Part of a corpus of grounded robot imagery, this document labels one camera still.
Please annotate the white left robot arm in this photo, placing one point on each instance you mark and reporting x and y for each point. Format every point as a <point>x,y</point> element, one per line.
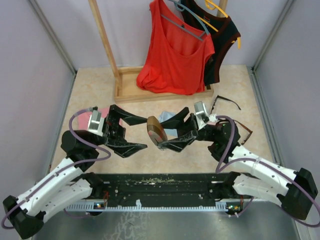
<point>90,138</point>

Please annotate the black maroon-trimmed tank top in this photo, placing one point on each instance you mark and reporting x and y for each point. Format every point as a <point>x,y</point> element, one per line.
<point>213,64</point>

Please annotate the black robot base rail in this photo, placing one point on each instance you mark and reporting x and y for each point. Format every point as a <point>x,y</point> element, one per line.
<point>181,192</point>

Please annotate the red tank top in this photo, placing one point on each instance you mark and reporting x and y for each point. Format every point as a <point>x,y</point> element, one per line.
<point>177,54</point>

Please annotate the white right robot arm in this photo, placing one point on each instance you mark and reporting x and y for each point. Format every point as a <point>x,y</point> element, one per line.
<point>293,191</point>

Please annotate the wooden clothes rack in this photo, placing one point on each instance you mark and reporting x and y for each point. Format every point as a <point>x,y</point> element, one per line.
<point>125,89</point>

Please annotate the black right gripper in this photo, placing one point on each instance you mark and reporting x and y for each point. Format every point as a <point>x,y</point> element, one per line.
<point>177,144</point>

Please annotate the yellow plastic hanger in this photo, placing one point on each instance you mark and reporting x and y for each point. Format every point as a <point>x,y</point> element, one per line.
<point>220,15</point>

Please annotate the grey-blue plastic hanger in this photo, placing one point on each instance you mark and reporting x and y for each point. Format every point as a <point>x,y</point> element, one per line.
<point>190,22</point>

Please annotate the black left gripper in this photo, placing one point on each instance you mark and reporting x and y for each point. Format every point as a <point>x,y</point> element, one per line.
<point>114,133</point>

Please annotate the light blue cloth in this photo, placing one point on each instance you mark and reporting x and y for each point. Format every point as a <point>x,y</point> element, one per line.
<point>165,115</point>

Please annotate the folded pink t-shirt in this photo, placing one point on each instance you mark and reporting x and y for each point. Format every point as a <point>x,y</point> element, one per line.
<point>83,119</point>

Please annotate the plaid brown glasses case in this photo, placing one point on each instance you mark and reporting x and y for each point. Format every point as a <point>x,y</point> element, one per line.
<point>155,131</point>

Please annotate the tortoiseshell brown sunglasses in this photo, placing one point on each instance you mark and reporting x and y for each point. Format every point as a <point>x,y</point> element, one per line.
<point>244,132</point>

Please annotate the black frame sunglasses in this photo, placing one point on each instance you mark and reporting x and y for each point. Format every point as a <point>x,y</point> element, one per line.
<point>222,98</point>

